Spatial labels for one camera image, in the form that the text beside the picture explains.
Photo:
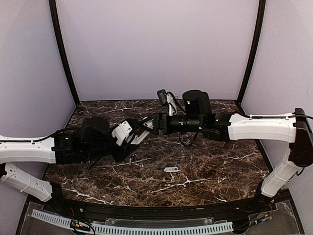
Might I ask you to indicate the white battery cover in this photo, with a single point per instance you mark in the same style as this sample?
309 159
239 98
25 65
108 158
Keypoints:
171 169

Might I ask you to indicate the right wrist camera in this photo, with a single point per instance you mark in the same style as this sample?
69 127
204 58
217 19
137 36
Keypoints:
168 101

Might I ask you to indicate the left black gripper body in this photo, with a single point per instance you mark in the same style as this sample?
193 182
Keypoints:
122 154

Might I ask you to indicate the right black frame post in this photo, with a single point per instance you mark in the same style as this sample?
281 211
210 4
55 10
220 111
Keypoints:
253 51

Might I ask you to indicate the white remote control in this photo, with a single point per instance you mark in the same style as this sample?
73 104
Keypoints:
142 133

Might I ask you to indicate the left black frame post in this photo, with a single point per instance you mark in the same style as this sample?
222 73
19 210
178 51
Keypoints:
62 51

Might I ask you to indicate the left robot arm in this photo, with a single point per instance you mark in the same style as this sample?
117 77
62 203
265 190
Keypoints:
86 144

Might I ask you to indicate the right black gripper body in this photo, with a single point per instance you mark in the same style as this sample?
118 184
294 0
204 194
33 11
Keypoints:
165 117

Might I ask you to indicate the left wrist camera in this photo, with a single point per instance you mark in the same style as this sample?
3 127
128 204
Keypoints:
125 133

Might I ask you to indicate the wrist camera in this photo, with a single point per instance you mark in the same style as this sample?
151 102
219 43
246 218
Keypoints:
168 101
125 133

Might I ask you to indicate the white slotted cable duct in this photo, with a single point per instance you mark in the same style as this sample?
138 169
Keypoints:
136 227

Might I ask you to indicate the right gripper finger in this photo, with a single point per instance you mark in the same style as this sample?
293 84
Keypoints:
152 130
150 120

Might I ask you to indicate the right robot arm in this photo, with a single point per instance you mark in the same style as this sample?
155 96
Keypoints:
292 128

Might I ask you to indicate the black frame post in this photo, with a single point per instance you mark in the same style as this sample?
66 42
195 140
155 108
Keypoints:
62 51
253 51

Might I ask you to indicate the black front rail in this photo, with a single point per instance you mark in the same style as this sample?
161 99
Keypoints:
99 212

